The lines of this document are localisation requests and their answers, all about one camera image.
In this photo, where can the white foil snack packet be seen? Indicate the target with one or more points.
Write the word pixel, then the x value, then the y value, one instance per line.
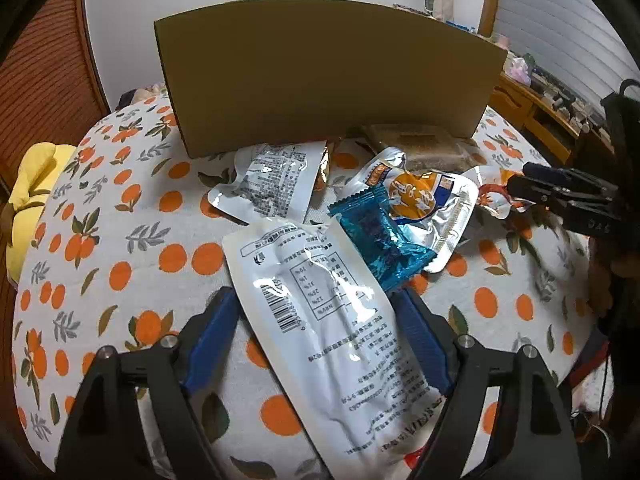
pixel 270 180

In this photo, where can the wooden cabinet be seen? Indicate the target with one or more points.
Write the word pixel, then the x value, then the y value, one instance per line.
pixel 540 110

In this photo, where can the white red snack packet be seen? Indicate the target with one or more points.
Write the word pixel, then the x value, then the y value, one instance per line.
pixel 325 320

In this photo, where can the orange print blanket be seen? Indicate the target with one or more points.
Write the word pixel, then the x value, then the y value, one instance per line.
pixel 150 220

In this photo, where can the small red white packet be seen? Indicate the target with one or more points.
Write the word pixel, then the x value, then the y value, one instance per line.
pixel 497 200

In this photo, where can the yellow plush toy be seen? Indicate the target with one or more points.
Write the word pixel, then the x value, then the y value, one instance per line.
pixel 30 195

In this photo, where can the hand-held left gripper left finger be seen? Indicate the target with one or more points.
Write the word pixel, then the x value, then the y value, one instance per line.
pixel 215 340

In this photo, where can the brown cardboard box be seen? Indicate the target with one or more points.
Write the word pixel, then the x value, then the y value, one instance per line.
pixel 325 75

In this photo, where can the floral cloth pile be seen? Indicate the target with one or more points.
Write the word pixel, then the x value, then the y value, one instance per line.
pixel 517 70

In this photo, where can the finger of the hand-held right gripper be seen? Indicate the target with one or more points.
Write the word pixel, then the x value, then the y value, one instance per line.
pixel 545 173
pixel 535 191

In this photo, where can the window blind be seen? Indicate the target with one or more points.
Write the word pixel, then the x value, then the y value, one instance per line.
pixel 560 20

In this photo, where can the brown cracker pack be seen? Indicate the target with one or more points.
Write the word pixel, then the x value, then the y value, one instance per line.
pixel 425 147

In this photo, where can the orange silver snack packet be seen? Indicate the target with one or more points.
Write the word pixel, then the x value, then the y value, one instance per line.
pixel 430 200

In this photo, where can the wooden slatted wardrobe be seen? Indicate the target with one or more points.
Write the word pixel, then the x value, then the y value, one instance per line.
pixel 50 60

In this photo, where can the blue foil candy wrapper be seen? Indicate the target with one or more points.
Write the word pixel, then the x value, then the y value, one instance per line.
pixel 380 240

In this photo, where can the person's right hand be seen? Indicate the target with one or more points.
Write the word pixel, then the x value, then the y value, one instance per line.
pixel 602 272

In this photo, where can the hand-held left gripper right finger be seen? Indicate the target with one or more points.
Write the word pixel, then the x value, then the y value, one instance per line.
pixel 420 340

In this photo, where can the orange foil wrapper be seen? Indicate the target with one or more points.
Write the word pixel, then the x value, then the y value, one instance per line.
pixel 325 165

